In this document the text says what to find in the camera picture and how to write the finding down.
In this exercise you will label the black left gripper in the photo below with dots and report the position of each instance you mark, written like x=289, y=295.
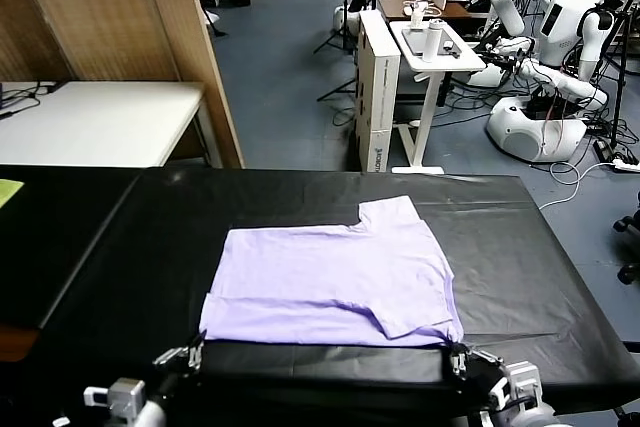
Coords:
x=175, y=379

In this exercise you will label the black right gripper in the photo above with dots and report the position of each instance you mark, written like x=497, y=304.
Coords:
x=480, y=377

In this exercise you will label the lavender t-shirt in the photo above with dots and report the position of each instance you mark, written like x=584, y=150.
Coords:
x=330, y=282

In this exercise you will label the white humanoid robot raised arm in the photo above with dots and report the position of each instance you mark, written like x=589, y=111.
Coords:
x=507, y=7

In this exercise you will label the black plastic table cover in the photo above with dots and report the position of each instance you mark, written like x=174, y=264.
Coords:
x=510, y=272

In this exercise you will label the black side table mat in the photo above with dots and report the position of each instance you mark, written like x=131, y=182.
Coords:
x=50, y=247

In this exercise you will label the black office chair base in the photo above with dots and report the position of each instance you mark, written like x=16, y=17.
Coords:
x=631, y=224

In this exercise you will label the yellow-green cloth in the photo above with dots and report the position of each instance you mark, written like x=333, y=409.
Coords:
x=7, y=191

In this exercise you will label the white power strip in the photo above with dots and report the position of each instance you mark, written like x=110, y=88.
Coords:
x=627, y=164

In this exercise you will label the white table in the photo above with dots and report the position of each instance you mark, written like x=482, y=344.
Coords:
x=100, y=117

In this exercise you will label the tall white cardboard box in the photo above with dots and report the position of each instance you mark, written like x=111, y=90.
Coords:
x=380, y=97

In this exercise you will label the small white standing desk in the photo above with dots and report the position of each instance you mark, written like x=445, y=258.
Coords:
x=450, y=64

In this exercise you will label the black tripod legs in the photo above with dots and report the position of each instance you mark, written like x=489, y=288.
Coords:
x=340, y=88

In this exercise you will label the small black device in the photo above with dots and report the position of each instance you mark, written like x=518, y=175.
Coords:
x=451, y=47

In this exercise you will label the white bottle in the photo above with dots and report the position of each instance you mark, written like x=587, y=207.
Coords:
x=432, y=42

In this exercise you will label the grey tablet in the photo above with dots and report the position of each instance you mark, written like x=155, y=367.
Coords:
x=412, y=42

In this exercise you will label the tall black tripod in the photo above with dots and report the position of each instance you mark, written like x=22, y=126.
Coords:
x=621, y=72

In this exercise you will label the white humanoid robot with base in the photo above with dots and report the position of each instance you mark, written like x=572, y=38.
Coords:
x=565, y=22

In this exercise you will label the wooden table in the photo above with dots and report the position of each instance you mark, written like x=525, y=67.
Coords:
x=110, y=12

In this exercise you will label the white headphone stand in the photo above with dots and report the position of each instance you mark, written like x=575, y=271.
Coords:
x=417, y=9

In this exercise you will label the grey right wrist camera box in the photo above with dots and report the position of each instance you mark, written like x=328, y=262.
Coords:
x=520, y=382

